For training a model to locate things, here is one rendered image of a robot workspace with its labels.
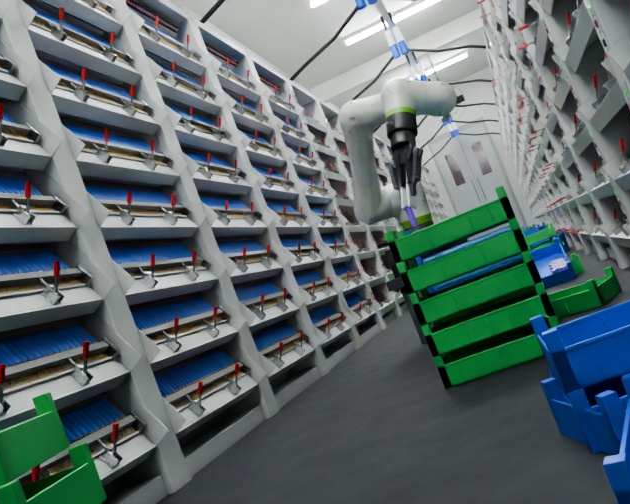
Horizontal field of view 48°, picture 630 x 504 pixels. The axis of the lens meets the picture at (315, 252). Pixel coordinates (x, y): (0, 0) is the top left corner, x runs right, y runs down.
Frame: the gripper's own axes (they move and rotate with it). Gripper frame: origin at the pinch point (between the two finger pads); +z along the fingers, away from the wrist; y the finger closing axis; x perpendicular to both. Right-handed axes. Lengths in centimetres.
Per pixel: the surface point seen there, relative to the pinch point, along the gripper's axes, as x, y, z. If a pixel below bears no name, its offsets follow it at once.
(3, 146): -104, -27, 5
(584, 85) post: 35, 41, -30
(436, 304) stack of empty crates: -15.1, 19.1, 39.4
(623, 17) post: -19, 77, -4
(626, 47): -18, 76, 1
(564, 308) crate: 44, 17, 31
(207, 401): -33, -55, 53
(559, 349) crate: -61, 77, 68
